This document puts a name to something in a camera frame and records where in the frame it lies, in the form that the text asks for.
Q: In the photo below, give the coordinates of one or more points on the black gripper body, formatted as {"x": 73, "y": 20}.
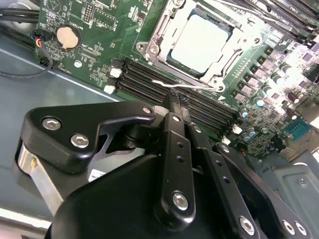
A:
{"x": 112, "y": 204}

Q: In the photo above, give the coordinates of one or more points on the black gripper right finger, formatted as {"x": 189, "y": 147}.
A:
{"x": 224, "y": 179}

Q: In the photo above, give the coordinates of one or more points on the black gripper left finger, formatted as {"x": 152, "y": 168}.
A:
{"x": 177, "y": 161}

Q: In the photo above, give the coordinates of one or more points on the thin metal locking lever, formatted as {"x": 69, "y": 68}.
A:
{"x": 179, "y": 85}

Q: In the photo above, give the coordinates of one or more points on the silver CPU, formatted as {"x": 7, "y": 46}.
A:
{"x": 199, "y": 42}

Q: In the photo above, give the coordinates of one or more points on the metal socket cover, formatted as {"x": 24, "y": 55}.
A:
{"x": 175, "y": 31}

